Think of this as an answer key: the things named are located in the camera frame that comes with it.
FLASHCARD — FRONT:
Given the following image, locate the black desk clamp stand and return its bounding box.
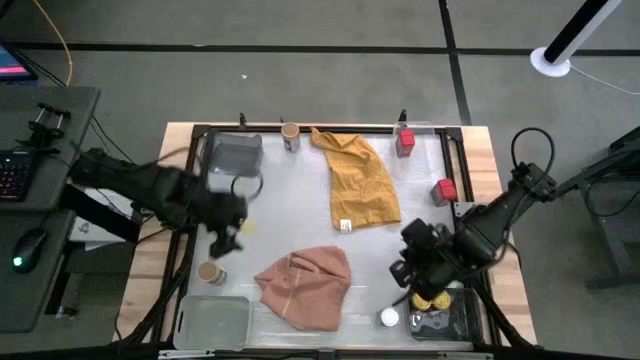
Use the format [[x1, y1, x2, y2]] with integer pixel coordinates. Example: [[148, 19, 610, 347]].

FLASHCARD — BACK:
[[14, 102, 72, 154]]

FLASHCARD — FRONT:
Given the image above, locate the black floor cable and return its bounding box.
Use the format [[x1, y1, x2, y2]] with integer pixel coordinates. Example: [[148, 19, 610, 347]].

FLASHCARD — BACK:
[[89, 115, 157, 171]]

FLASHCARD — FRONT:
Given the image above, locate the pink woven cloth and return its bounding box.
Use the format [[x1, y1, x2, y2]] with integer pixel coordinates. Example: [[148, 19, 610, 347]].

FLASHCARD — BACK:
[[253, 244, 353, 332]]

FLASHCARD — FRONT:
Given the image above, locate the clear plastic bin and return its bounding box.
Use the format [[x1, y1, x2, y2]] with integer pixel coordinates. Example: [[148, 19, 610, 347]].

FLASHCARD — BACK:
[[172, 294, 253, 351]]

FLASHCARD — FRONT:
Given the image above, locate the beige-lid seasoning jar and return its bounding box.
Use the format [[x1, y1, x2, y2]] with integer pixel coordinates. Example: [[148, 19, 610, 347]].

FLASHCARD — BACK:
[[195, 260, 229, 287], [279, 122, 302, 153]]

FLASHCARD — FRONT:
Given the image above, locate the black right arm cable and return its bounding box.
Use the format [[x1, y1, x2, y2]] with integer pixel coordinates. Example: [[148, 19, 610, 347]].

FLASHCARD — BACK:
[[510, 127, 556, 176]]

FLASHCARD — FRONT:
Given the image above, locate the black equipment stand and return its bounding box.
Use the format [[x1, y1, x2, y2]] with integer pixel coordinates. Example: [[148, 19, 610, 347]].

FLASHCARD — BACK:
[[549, 124, 640, 291]]

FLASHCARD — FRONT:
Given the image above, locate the black backlit keyboard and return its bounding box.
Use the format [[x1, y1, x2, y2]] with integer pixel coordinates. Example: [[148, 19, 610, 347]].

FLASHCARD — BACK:
[[0, 148, 36, 204]]

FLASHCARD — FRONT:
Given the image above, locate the yellow cable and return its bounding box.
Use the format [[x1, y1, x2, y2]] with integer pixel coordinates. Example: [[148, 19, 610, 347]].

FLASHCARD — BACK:
[[32, 0, 75, 87]]

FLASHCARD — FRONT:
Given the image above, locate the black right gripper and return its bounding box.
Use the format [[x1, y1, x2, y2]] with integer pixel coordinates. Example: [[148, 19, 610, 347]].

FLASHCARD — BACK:
[[389, 218, 469, 302]]

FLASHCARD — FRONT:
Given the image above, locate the smoky grey plastic bin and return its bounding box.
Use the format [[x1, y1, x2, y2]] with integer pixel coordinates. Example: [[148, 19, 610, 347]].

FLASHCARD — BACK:
[[207, 131, 265, 177]]

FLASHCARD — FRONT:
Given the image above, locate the red smoked paprika tin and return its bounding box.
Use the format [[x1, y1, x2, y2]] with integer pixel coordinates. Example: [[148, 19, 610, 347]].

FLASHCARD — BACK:
[[394, 128, 417, 159], [430, 177, 459, 208]]

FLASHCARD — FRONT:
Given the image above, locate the computer monitor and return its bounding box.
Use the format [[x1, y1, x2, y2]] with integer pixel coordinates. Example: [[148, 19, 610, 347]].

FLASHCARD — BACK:
[[0, 42, 39, 84]]

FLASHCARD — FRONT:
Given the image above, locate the grey desk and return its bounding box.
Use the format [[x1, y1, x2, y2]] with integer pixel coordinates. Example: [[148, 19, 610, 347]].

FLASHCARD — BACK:
[[0, 85, 102, 211]]

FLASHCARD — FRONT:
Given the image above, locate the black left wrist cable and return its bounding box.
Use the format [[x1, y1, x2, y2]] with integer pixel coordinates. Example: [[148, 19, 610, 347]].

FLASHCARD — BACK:
[[230, 173, 265, 202]]

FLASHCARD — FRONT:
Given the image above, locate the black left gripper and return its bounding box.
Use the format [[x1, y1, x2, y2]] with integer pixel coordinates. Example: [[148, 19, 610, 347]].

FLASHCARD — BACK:
[[192, 189, 250, 260]]

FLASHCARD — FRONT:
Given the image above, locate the mustard yellow cloth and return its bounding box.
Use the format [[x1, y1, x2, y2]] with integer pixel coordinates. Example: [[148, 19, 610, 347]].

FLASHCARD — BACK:
[[309, 126, 403, 234]]

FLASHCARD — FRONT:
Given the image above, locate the black aluminium table frame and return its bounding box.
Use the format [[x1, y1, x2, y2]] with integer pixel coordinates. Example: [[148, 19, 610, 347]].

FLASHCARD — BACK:
[[189, 122, 501, 351]]

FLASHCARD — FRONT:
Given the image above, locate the black plastic bin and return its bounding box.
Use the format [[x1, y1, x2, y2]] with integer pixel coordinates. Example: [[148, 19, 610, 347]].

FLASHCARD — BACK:
[[405, 287, 482, 344]]

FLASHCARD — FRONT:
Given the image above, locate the white floor cable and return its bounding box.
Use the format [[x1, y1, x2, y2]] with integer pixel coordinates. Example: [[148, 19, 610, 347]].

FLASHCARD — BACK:
[[568, 62, 640, 97]]

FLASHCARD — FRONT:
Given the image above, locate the white table mat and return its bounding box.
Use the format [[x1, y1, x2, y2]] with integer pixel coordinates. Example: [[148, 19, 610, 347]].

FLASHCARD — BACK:
[[187, 130, 474, 350]]

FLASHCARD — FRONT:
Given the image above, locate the black cable bundle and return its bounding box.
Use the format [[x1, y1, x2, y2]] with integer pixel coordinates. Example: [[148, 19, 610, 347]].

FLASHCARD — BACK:
[[117, 234, 194, 346], [457, 259, 534, 349]]

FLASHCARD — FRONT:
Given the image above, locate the white box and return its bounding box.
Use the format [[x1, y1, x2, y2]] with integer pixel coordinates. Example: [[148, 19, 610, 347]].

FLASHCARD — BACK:
[[68, 188, 139, 251]]

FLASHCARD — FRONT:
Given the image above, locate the black computer mouse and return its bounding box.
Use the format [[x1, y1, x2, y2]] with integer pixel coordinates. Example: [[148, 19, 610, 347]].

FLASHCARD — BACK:
[[10, 227, 49, 275]]

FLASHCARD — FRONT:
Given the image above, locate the white pole with round base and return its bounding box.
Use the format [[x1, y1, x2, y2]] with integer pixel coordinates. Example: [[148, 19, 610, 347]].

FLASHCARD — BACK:
[[528, 0, 625, 79]]

